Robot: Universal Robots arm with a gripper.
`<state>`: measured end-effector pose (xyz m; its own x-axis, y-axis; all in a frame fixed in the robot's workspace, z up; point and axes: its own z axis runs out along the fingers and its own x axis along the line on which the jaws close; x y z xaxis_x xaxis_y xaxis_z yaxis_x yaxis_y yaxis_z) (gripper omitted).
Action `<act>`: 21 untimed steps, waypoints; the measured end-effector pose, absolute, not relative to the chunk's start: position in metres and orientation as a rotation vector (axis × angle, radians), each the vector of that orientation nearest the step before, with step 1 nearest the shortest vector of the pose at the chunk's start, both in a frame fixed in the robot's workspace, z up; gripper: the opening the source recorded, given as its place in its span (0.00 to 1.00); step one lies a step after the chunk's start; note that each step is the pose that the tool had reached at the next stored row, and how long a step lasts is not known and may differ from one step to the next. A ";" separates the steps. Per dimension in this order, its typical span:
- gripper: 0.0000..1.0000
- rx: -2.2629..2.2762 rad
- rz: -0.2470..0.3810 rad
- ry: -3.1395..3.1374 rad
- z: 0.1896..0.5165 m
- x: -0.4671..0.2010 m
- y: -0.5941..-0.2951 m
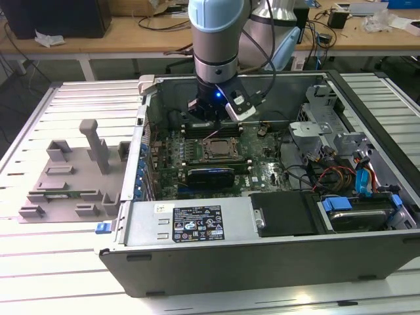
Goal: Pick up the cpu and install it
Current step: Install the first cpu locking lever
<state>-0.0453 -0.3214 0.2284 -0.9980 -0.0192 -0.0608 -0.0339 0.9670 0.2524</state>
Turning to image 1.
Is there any thin metal locking lever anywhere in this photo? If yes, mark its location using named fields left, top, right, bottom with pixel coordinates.
left=203, top=129, right=224, bottom=142

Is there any silver CPU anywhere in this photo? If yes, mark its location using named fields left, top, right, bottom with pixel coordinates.
left=209, top=140, right=232, bottom=156

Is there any metal socket cover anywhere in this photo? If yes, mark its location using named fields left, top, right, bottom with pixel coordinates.
left=203, top=136, right=240, bottom=160

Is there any CPU socket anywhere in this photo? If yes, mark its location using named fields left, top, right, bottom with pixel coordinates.
left=199, top=135, right=243, bottom=162

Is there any black RAM slot row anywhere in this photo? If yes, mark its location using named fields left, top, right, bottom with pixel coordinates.
left=182, top=159, right=251, bottom=175
left=182, top=123, right=240, bottom=138

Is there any black graphics card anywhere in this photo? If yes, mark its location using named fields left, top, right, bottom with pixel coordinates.
left=186, top=166, right=236, bottom=190

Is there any green motherboard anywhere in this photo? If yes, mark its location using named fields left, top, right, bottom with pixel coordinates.
left=147, top=123, right=293, bottom=200

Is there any silver metal drive cage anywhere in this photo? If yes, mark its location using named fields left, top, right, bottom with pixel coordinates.
left=288, top=84, right=375, bottom=165

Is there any silver power supply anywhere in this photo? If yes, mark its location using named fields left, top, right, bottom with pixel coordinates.
left=123, top=196, right=253, bottom=247

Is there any black optical drive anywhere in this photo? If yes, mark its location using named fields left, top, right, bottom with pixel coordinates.
left=249, top=190, right=321, bottom=238

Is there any grey parts rack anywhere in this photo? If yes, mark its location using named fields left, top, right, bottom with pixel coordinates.
left=18, top=119, right=132, bottom=224

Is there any small black box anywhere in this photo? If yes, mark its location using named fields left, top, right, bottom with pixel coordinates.
left=327, top=9, right=348, bottom=29

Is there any black PC case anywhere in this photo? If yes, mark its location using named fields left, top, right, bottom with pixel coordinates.
left=98, top=69, right=420, bottom=299

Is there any green RAM stick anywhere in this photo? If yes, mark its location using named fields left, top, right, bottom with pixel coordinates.
left=44, top=191, right=83, bottom=200

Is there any crumpled white paper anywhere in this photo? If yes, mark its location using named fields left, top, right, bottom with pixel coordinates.
left=34, top=30, right=66, bottom=49

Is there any black computer tower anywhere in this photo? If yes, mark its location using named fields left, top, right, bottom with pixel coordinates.
left=1, top=0, right=112, bottom=40

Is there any hard disk in blue carrier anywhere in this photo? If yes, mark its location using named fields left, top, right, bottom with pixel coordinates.
left=320, top=193, right=403, bottom=232

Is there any clear plastic bag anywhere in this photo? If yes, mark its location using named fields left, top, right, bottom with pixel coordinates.
left=363, top=8, right=394, bottom=33

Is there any flat white box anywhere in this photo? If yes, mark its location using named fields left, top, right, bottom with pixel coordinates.
left=392, top=18, right=420, bottom=37

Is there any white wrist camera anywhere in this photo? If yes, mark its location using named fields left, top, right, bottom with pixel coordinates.
left=225, top=91, right=257, bottom=122

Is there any grey case handle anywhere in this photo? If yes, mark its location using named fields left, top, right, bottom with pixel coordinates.
left=136, top=74, right=158, bottom=98

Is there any black camera cable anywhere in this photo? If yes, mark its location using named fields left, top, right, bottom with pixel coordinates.
left=239, top=0, right=277, bottom=108

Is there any red yellow wire bundle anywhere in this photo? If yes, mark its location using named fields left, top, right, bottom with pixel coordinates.
left=308, top=163, right=358, bottom=194

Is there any blue disk wire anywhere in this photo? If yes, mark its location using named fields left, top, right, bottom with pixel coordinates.
left=354, top=149, right=375, bottom=198

